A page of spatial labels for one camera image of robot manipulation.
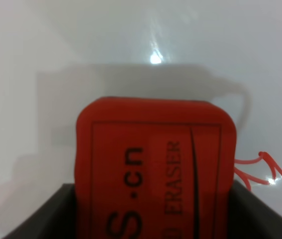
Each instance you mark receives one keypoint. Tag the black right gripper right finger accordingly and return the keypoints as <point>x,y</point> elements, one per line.
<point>249,217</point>

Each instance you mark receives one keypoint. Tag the white framed whiteboard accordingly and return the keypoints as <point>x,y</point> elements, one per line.
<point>57,56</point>

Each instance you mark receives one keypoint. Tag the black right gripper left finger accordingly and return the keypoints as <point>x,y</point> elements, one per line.
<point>55,219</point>

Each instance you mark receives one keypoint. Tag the red whiteboard eraser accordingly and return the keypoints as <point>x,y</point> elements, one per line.
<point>153,169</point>

